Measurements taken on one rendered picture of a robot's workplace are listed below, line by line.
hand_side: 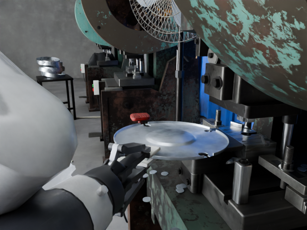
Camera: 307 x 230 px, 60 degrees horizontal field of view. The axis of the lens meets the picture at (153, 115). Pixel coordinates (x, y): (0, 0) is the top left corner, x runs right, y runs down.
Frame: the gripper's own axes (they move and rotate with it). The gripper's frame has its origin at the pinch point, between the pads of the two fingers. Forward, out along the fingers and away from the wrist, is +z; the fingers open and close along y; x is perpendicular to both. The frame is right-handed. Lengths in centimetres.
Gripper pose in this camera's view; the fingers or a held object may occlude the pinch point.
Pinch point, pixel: (147, 155)
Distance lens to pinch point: 56.4
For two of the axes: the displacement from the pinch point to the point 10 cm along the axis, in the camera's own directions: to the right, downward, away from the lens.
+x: -9.2, -1.1, 3.7
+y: 0.4, -9.8, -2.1
